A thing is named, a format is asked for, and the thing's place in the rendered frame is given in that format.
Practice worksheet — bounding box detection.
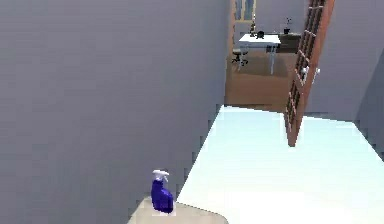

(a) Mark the wooden framed window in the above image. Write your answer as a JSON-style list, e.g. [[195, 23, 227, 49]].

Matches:
[[233, 0, 257, 24]]

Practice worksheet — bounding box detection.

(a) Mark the blue spray bottle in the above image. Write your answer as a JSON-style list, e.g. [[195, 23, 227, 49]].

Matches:
[[150, 169, 175, 215]]

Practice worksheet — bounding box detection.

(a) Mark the beige rounded counter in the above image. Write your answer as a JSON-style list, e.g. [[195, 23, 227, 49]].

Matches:
[[126, 196, 230, 224]]

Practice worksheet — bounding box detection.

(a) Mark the dark brown cabinet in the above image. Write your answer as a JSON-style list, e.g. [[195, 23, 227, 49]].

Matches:
[[277, 32, 303, 54]]

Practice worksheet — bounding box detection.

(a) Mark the black potted plant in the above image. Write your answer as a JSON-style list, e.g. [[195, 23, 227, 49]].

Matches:
[[282, 17, 293, 35]]

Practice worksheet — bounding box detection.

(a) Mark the white door handle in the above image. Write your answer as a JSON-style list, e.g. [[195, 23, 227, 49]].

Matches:
[[300, 65, 321, 77]]

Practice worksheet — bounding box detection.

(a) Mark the black office chair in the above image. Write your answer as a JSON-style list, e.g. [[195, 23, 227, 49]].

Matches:
[[231, 47, 249, 66]]

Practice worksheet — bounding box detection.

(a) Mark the white desk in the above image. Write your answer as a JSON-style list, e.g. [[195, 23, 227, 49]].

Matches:
[[237, 33, 282, 76]]

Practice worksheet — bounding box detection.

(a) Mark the brown panelled room door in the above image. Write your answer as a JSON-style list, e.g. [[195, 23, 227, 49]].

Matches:
[[284, 0, 336, 148]]

